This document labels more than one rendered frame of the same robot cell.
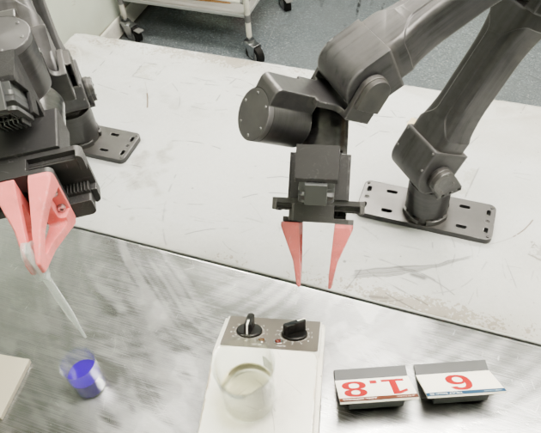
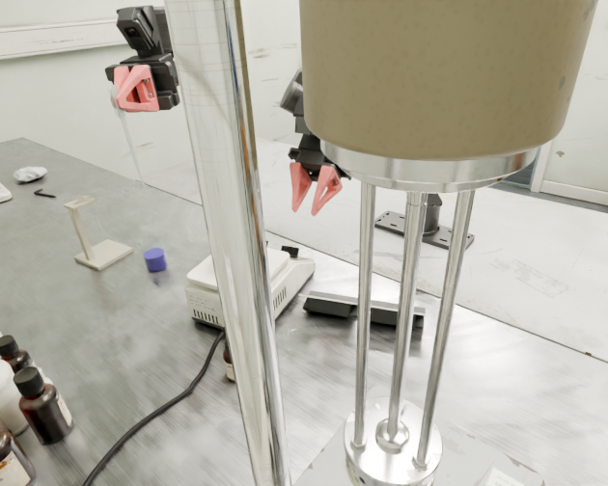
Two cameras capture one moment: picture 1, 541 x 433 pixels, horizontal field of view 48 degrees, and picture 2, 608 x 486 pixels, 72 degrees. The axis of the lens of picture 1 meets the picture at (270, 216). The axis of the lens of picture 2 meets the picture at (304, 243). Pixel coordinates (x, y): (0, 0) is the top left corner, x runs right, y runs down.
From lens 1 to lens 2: 0.41 m
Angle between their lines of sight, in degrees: 23
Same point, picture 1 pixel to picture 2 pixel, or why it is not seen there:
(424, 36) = not seen: hidden behind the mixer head
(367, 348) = (341, 285)
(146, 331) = (206, 251)
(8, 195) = (120, 70)
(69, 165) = (161, 70)
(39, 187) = (137, 69)
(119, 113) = not seen: hidden behind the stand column
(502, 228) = (476, 248)
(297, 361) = (275, 254)
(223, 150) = not seen: hidden behind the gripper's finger
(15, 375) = (120, 252)
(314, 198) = (302, 127)
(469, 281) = (435, 268)
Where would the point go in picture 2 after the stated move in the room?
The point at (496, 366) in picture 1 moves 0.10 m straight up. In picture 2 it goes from (432, 314) to (441, 260)
